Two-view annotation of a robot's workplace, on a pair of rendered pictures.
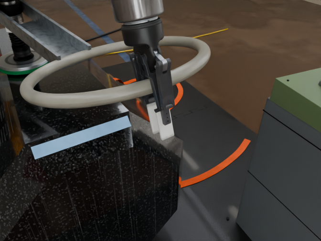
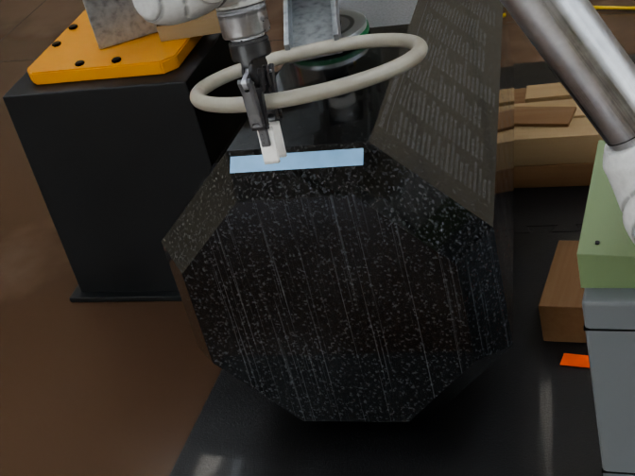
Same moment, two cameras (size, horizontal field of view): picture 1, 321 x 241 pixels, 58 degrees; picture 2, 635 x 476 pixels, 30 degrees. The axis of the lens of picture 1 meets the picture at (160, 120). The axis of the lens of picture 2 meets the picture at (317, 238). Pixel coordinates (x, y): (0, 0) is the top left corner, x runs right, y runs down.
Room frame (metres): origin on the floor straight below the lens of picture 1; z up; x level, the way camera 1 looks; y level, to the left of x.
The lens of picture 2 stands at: (-0.66, -1.62, 2.04)
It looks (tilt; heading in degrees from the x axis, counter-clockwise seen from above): 32 degrees down; 53
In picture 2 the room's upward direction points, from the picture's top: 15 degrees counter-clockwise
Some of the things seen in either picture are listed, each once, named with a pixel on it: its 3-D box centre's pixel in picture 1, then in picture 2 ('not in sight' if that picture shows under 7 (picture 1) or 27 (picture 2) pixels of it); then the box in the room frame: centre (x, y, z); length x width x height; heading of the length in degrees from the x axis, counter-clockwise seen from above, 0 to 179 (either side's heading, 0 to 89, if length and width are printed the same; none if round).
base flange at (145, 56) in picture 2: not in sight; (128, 35); (1.07, 1.38, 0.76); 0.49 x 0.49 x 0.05; 30
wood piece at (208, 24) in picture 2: not in sight; (195, 22); (1.15, 1.13, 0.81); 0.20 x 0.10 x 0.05; 128
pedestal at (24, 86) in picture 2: not in sight; (165, 146); (1.07, 1.38, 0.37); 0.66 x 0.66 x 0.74; 30
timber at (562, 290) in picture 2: not in sight; (573, 290); (1.36, 0.06, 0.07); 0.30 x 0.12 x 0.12; 26
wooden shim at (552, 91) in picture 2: not in sight; (562, 90); (2.27, 0.74, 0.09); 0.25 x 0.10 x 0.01; 124
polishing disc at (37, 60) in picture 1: (24, 59); (326, 29); (1.17, 0.59, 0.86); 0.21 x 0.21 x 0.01
